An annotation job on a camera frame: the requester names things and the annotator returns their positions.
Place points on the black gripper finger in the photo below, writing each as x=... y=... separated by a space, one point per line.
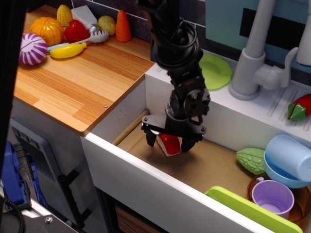
x=151 y=138
x=187 y=143

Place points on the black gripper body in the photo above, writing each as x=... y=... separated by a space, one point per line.
x=163 y=123

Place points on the red white toy sushi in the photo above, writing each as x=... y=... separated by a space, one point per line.
x=169 y=144

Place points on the orange toy carrot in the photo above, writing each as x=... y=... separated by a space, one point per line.
x=123 y=30

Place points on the red toy strawberry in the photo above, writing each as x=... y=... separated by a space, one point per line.
x=75 y=31

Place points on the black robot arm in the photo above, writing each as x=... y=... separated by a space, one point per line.
x=175 y=48

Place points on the yellow toy banana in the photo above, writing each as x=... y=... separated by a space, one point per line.
x=67 y=51

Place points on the red toy pepper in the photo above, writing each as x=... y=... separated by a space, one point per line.
x=300 y=109

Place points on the green toy plate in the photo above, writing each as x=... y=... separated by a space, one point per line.
x=216 y=71

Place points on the green toy bitter gourd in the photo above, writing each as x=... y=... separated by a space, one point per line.
x=252 y=159

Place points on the light blue toy cup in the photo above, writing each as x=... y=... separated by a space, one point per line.
x=290 y=156

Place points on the orange toy pumpkin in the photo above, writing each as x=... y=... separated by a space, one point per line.
x=49 y=29

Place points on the purple toy cup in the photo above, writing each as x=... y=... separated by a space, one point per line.
x=273 y=196

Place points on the grey toy faucet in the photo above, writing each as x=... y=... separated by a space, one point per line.
x=251 y=71

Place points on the yellow toy corn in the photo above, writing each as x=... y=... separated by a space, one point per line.
x=64 y=15

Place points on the white toy bottle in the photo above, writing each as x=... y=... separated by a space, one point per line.
x=86 y=17

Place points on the purple white toy onion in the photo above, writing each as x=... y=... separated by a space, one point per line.
x=33 y=49

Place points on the blue clamp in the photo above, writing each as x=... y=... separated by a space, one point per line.
x=20 y=178

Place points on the blue toy bowl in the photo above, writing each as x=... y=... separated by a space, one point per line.
x=277 y=174

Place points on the grey pasta spoon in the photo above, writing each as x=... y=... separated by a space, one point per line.
x=95 y=37

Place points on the yellow toy potato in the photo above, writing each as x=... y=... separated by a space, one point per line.
x=107 y=23

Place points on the lime green tray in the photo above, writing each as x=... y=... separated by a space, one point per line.
x=252 y=211

